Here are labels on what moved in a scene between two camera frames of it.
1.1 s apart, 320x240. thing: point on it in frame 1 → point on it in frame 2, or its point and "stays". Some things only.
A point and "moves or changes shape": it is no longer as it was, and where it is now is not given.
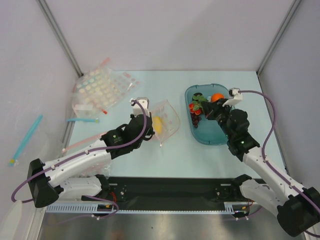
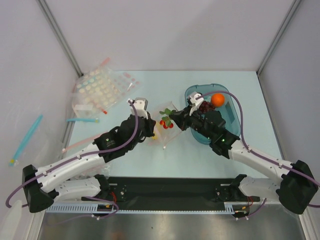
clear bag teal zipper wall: (14, 161) stays
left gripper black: (150, 131) stays
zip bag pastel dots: (95, 91) stays
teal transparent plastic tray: (209, 131) stays
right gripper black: (213, 110) → (186, 118)
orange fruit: (215, 96) stays
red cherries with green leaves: (194, 107) moves or changes shape
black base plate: (171, 193) stays
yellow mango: (158, 124) → (155, 137)
